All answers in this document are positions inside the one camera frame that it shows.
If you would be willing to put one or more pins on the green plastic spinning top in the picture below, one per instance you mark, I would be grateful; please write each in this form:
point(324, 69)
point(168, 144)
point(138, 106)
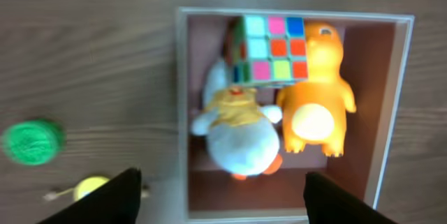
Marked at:
point(33, 142)

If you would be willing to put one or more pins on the white duck plush toy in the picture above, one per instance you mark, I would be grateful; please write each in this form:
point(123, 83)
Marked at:
point(240, 134)

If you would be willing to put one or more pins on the yellow wooden rattle drum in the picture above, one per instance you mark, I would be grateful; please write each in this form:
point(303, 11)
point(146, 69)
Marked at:
point(126, 188)

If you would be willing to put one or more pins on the orange dinosaur figure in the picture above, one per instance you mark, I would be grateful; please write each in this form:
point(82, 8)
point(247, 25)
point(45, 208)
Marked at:
point(314, 111)

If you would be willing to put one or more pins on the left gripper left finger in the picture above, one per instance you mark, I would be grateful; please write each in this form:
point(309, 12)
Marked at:
point(96, 213)

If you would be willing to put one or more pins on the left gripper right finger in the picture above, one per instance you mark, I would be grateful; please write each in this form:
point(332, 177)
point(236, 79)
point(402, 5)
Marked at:
point(328, 203)

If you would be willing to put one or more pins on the white cardboard box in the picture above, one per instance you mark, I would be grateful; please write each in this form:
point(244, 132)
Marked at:
point(376, 48)

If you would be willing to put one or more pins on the multicoloured puzzle cube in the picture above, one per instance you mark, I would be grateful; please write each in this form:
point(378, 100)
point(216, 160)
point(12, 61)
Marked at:
point(266, 51)

